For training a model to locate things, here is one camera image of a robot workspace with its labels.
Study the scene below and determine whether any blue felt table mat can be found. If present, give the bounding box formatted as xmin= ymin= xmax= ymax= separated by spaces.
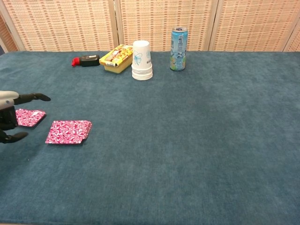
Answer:
xmin=0 ymin=50 xmax=300 ymax=224

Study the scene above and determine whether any light blue drink can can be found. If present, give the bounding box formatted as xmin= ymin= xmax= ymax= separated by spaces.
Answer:
xmin=170 ymin=26 xmax=188 ymax=72

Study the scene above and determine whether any woven bamboo screen panel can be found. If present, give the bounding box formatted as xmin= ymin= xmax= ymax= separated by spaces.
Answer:
xmin=282 ymin=20 xmax=300 ymax=53
xmin=0 ymin=0 xmax=120 ymax=53
xmin=0 ymin=14 xmax=19 ymax=54
xmin=208 ymin=0 xmax=300 ymax=53
xmin=114 ymin=0 xmax=221 ymax=53

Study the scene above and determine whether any yellow snack box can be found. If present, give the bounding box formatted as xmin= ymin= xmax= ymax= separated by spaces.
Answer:
xmin=99 ymin=44 xmax=134 ymax=75

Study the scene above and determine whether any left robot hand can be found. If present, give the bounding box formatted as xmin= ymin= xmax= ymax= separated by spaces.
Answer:
xmin=0 ymin=90 xmax=52 ymax=144

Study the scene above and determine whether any white paper cup stack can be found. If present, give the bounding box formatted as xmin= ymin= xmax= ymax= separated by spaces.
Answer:
xmin=131 ymin=40 xmax=154 ymax=81

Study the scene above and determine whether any black bottle red cap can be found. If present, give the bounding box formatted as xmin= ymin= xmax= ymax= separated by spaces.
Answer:
xmin=71 ymin=54 xmax=101 ymax=68

